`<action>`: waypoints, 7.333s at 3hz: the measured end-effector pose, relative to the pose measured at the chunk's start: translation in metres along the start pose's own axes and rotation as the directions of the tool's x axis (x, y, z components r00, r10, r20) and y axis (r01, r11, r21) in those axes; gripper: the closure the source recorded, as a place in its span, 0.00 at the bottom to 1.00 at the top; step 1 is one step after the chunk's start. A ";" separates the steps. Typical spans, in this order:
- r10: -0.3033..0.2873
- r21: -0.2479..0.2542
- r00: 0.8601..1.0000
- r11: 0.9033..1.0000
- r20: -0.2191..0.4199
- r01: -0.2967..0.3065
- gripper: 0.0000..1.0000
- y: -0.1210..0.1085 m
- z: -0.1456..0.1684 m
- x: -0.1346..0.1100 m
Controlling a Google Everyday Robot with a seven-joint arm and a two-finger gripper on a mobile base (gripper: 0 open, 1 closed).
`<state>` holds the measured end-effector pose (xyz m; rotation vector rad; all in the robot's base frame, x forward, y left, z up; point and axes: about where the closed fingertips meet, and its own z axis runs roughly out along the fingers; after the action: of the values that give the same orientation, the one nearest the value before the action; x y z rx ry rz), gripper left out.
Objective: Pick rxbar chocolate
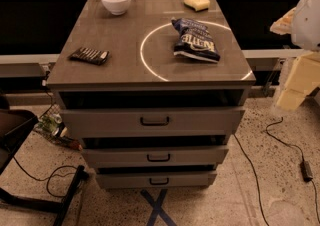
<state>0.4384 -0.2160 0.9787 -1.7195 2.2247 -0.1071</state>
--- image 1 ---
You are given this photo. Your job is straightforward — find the middle grey drawer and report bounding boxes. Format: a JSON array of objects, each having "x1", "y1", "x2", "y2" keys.
[{"x1": 82, "y1": 145, "x2": 228, "y2": 168}]

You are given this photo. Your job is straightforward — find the grey drawer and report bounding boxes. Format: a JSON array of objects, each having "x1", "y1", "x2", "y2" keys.
[
  {"x1": 61, "y1": 107, "x2": 244, "y2": 139},
  {"x1": 96, "y1": 170, "x2": 217, "y2": 189},
  {"x1": 82, "y1": 145, "x2": 228, "y2": 168}
]

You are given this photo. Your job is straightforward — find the black chair frame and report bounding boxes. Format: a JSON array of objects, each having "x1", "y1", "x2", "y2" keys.
[{"x1": 0, "y1": 94, "x2": 90, "y2": 226}]

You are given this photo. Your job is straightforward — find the black power adapter cable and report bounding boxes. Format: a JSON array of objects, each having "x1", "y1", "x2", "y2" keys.
[{"x1": 265, "y1": 116, "x2": 320, "y2": 224}]

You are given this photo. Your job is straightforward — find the blue kettle chips bag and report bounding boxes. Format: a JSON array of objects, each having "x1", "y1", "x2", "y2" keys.
[{"x1": 171, "y1": 18, "x2": 220, "y2": 63}]

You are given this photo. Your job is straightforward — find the black rxbar chocolate bar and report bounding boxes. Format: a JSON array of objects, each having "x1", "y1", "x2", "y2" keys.
[{"x1": 68, "y1": 47, "x2": 109, "y2": 66}]

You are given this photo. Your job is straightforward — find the yellow sponge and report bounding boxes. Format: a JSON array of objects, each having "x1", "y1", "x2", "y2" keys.
[{"x1": 184, "y1": 0, "x2": 210, "y2": 12}]

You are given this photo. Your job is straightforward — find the top grey drawer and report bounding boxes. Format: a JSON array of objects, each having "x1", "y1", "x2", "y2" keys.
[{"x1": 61, "y1": 107, "x2": 244, "y2": 139}]

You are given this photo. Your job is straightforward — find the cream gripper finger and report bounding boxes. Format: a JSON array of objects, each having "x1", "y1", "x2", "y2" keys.
[
  {"x1": 270, "y1": 8, "x2": 296, "y2": 35},
  {"x1": 276, "y1": 52, "x2": 320, "y2": 111}
]

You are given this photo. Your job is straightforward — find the black thin floor cable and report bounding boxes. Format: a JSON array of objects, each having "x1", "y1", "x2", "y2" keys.
[{"x1": 232, "y1": 133, "x2": 270, "y2": 226}]

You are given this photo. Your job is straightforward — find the bottom grey drawer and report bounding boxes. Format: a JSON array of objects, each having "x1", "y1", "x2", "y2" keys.
[{"x1": 96, "y1": 170, "x2": 217, "y2": 189}]

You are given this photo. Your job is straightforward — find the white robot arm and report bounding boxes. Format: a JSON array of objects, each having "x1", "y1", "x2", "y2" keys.
[{"x1": 270, "y1": 0, "x2": 320, "y2": 111}]

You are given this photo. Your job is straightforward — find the wire basket with cans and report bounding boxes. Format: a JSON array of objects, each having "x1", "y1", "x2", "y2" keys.
[{"x1": 34, "y1": 104, "x2": 82, "y2": 151}]

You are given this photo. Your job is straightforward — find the black looped floor cable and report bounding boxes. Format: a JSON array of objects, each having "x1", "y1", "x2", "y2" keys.
[{"x1": 12, "y1": 155, "x2": 84, "y2": 199}]

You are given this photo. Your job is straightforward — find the grey drawer cabinet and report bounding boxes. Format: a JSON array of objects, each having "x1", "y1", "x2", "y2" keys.
[{"x1": 48, "y1": 0, "x2": 255, "y2": 175}]

